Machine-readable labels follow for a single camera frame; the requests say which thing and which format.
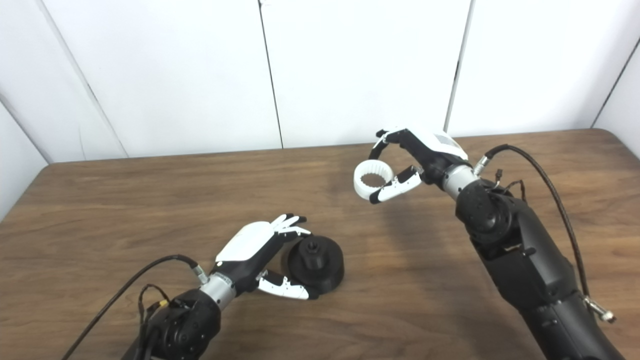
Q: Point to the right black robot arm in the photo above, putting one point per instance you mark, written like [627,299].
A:
[530,265]

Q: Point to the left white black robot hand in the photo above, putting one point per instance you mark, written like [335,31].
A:
[250,245]

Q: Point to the round black plastic part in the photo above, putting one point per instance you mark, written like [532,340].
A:
[320,267]

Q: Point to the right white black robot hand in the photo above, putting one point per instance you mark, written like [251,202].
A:
[430,152]

